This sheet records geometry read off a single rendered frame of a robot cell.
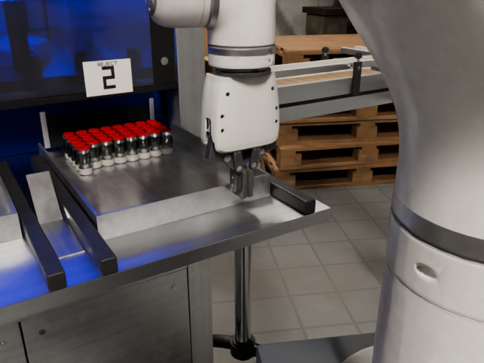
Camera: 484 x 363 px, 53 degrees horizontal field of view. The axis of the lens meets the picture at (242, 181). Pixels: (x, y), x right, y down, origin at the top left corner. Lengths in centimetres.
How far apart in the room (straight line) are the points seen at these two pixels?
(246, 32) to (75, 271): 33
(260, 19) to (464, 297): 40
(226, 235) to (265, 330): 126
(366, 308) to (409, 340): 169
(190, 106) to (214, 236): 42
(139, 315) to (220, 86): 67
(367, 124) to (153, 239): 249
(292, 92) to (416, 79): 102
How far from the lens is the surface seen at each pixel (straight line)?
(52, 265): 57
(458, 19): 21
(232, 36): 59
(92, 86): 91
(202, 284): 117
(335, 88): 136
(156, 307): 115
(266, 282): 211
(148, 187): 77
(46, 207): 71
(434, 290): 30
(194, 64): 98
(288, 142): 290
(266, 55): 61
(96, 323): 111
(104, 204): 73
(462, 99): 25
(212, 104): 61
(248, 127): 63
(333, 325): 191
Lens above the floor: 118
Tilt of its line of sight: 23 degrees down
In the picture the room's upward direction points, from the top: straight up
